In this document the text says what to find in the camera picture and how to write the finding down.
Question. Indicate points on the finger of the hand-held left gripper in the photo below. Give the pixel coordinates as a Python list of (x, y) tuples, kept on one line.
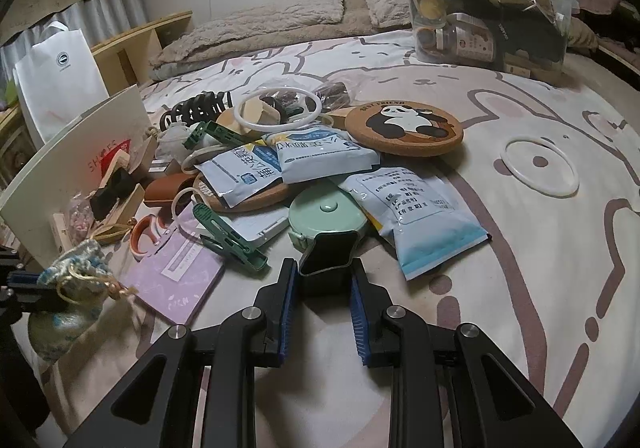
[(30, 302), (20, 279)]

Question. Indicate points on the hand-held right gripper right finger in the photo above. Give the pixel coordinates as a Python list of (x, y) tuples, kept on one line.
[(357, 323)]

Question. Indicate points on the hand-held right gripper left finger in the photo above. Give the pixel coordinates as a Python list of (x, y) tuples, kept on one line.
[(287, 313)]

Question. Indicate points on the small black plastic cup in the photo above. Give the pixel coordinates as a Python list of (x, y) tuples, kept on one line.
[(327, 264)]

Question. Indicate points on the lilac notebook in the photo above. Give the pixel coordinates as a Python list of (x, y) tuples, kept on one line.
[(175, 278)]

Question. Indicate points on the white cardboard storage box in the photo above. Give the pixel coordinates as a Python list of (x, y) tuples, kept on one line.
[(75, 147)]

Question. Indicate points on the small beige box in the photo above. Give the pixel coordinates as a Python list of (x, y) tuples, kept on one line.
[(60, 230)]

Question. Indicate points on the bag of pink beads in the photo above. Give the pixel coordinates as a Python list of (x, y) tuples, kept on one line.
[(80, 223)]

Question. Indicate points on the green clothespin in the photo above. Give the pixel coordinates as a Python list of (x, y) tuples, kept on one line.
[(207, 135), (230, 240)]

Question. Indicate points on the mint green tape measure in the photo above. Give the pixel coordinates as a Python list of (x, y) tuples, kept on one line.
[(325, 215)]

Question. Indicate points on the pink white loop clip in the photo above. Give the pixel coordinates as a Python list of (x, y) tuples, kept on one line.
[(136, 238)]

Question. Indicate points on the brown leather pouch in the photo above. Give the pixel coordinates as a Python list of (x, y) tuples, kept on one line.
[(167, 188)]

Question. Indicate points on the round panda cork coaster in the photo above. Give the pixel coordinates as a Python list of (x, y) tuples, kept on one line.
[(400, 125)]

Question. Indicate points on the white tote bag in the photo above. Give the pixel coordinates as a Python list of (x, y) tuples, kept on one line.
[(60, 72)]

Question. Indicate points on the white face mask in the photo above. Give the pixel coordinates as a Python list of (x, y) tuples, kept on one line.
[(172, 133)]

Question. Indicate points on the black hair claw clip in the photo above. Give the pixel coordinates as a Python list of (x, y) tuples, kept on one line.
[(200, 107)]

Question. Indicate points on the grey curtain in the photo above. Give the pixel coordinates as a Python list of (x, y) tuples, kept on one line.
[(100, 12)]

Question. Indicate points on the wooden bedside shelf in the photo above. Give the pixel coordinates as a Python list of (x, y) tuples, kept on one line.
[(145, 27)]

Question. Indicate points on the jar with red label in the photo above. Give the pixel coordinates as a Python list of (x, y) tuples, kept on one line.
[(470, 40)]

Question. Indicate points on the clear plastic storage bin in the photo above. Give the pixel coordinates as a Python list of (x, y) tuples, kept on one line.
[(415, 17)]

